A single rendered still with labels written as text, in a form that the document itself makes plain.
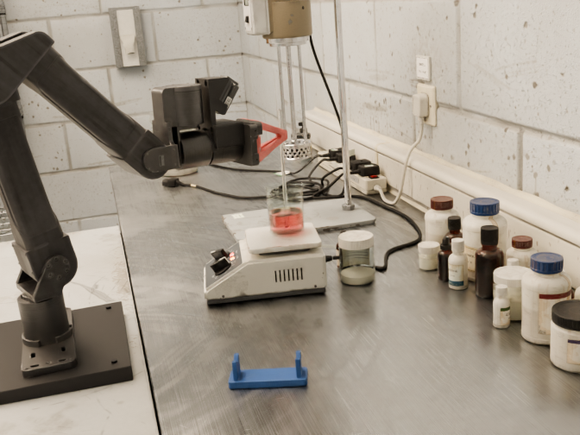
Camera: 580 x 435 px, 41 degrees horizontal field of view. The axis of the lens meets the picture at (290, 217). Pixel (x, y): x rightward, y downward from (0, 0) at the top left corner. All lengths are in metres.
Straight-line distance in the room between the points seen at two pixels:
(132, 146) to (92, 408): 0.36
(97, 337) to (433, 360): 0.48
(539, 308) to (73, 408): 0.61
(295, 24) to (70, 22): 2.12
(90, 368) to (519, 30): 0.87
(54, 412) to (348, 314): 0.45
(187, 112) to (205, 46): 2.47
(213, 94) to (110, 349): 0.40
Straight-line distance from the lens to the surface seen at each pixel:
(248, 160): 1.20
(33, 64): 1.05
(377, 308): 1.20
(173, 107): 1.16
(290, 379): 0.99
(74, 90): 1.09
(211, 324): 1.19
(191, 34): 3.61
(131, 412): 0.99
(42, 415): 1.02
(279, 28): 1.56
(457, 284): 1.26
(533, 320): 1.08
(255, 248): 1.23
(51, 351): 1.12
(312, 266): 1.24
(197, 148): 1.17
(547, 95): 1.31
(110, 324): 1.19
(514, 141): 1.41
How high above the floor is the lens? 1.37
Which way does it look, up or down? 16 degrees down
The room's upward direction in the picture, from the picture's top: 4 degrees counter-clockwise
